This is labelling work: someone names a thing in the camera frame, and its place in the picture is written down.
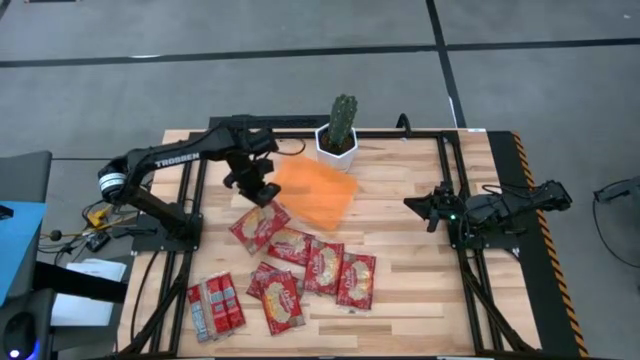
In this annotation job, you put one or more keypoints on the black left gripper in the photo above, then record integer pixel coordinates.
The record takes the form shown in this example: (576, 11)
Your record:
(247, 172)

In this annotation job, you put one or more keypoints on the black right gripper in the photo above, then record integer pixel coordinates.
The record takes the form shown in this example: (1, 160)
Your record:
(444, 202)

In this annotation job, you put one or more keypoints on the red popcorn bag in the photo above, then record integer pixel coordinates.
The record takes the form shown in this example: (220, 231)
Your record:
(281, 301)
(324, 266)
(356, 281)
(255, 282)
(290, 245)
(259, 226)

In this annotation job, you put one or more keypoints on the orange plastic basket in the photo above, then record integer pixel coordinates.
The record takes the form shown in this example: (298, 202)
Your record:
(315, 192)

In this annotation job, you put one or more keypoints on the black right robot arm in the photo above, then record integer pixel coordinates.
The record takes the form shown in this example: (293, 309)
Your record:
(505, 205)

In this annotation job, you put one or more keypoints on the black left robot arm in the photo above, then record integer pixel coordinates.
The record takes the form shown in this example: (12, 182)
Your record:
(170, 159)

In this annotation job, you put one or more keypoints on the clear-wrapped red popcorn pack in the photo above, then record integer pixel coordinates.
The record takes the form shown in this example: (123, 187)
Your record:
(215, 306)

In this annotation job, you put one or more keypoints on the white hexagonal plant pot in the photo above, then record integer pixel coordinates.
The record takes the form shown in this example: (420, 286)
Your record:
(336, 159)

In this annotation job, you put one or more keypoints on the black mat with hazard stripe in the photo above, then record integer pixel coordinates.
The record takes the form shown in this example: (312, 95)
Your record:
(505, 165)

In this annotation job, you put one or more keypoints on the green cactus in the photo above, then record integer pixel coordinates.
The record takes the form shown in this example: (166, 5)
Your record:
(342, 117)

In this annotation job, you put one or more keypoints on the yellow connector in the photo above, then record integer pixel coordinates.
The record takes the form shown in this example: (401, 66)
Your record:
(97, 216)

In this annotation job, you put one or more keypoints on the small black box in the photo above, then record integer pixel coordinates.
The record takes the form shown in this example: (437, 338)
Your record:
(97, 241)

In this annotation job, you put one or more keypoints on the grey floor device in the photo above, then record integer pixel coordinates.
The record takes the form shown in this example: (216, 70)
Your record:
(620, 189)

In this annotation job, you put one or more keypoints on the black bar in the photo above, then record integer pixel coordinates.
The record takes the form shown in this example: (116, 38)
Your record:
(80, 283)

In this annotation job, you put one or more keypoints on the white paper sheets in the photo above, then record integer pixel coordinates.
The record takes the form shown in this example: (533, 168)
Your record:
(87, 305)

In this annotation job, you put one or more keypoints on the blue panel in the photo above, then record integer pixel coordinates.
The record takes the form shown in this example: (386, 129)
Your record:
(17, 240)

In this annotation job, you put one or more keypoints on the black device with blue light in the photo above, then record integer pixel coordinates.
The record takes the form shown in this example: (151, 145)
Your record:
(20, 330)

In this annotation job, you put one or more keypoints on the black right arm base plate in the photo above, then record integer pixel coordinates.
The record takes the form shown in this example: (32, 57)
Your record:
(500, 242)

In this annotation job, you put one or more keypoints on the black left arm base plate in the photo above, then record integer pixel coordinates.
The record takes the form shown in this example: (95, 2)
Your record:
(150, 242)

